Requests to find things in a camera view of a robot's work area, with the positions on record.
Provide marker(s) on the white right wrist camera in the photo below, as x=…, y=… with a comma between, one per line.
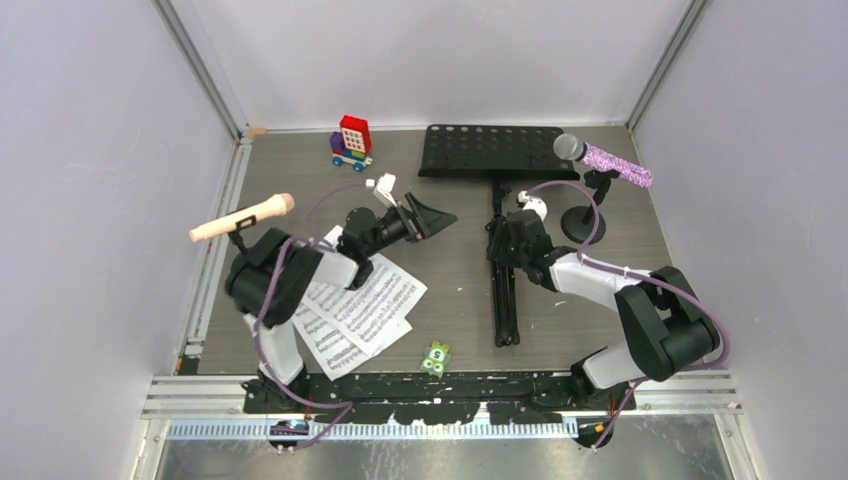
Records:
x=532, y=203

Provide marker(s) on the black microphone stand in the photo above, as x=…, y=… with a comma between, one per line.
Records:
x=235, y=236
x=579, y=223

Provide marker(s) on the purple glitter microphone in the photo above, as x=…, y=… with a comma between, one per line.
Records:
x=569, y=147

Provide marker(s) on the beige microphone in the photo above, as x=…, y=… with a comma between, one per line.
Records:
x=276, y=205

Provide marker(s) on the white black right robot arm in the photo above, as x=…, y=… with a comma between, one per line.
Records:
x=664, y=332

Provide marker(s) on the black music stand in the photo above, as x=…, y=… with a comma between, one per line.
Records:
x=497, y=154

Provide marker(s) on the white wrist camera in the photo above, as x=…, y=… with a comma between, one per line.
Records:
x=532, y=203
x=382, y=188

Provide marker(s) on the colourful toy block truck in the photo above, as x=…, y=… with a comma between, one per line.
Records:
x=352, y=143

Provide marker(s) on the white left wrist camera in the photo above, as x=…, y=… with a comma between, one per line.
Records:
x=382, y=188

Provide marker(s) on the sheet music page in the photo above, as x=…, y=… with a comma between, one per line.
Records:
x=374, y=316
x=336, y=355

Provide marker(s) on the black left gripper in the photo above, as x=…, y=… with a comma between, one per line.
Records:
x=430, y=222

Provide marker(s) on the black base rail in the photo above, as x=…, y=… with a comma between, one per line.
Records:
x=507, y=398

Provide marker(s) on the green toy block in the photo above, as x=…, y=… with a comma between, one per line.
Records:
x=436, y=357

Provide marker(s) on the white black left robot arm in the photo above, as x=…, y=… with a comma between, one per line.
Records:
x=268, y=280

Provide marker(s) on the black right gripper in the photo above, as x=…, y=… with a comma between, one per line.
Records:
x=498, y=248

